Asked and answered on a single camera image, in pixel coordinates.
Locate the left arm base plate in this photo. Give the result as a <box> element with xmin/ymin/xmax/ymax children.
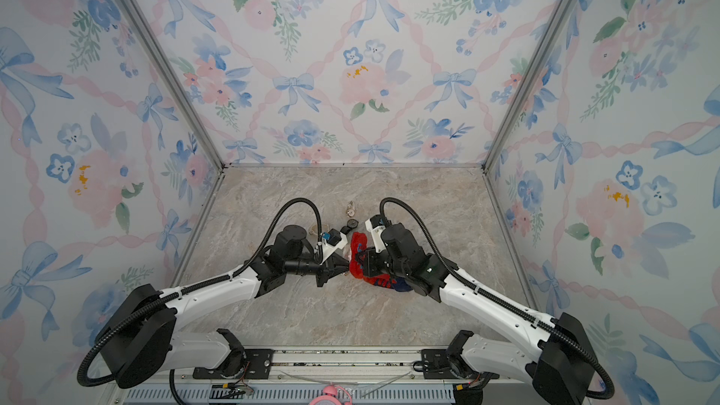
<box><xmin>192</xmin><ymin>349</ymin><xmax>275</xmax><ymax>381</ymax></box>

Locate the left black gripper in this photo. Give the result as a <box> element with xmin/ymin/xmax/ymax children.
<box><xmin>286</xmin><ymin>254</ymin><xmax>356</xmax><ymax>288</ymax></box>

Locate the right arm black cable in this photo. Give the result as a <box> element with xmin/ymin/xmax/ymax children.
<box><xmin>379</xmin><ymin>197</ymin><xmax>615</xmax><ymax>401</ymax></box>

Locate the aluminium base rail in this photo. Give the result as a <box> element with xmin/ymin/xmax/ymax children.
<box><xmin>109</xmin><ymin>344</ymin><xmax>583</xmax><ymax>388</ymax></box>

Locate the pink round object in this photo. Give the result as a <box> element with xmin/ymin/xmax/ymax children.
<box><xmin>309</xmin><ymin>384</ymin><xmax>354</xmax><ymax>405</ymax></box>

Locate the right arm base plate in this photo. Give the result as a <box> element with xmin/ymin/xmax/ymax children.
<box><xmin>412</xmin><ymin>349</ymin><xmax>500</xmax><ymax>383</ymax></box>

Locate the red blue patterned cloth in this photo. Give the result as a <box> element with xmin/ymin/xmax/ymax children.
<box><xmin>350</xmin><ymin>232</ymin><xmax>412</xmax><ymax>293</ymax></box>

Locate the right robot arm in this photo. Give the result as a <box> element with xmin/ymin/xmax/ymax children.
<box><xmin>351</xmin><ymin>223</ymin><xmax>616</xmax><ymax>404</ymax></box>

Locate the black watch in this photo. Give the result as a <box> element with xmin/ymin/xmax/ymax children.
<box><xmin>340</xmin><ymin>219</ymin><xmax>359</xmax><ymax>236</ymax></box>

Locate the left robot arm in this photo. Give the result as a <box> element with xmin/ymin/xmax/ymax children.
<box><xmin>77</xmin><ymin>225</ymin><xmax>349</xmax><ymax>389</ymax></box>

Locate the small gold watch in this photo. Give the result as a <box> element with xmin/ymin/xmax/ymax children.
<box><xmin>346</xmin><ymin>201</ymin><xmax>356</xmax><ymax>219</ymax></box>

